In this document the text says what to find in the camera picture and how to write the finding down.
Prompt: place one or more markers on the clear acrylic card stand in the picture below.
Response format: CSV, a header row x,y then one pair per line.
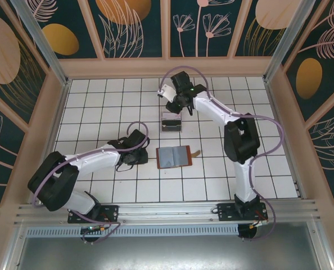
x,y
171,130

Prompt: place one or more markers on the brown leather card holder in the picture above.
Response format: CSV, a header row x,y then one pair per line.
x,y
172,157

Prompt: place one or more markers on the yellow power connector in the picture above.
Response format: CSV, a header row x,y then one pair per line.
x,y
254,225

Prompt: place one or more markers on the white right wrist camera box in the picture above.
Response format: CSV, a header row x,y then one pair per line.
x,y
167,94

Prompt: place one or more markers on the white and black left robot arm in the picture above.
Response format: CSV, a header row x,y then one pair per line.
x,y
99,160

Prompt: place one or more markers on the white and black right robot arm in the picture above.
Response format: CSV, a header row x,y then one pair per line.
x,y
209,107

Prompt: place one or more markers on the black card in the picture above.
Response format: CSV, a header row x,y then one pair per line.
x,y
171,124

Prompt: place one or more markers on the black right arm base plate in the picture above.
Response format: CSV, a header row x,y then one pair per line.
x,y
226,212

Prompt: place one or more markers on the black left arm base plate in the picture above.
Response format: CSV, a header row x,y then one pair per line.
x,y
110,212

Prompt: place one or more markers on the grey metal sheet panel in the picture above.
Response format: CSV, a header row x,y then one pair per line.
x,y
167,253

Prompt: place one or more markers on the aluminium corner post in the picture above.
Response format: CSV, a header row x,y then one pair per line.
x,y
39,39
289,39

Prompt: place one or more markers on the aluminium frame rail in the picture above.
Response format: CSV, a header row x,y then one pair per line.
x,y
167,211

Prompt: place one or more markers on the small green lit circuit board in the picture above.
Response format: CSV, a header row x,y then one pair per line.
x,y
92,228

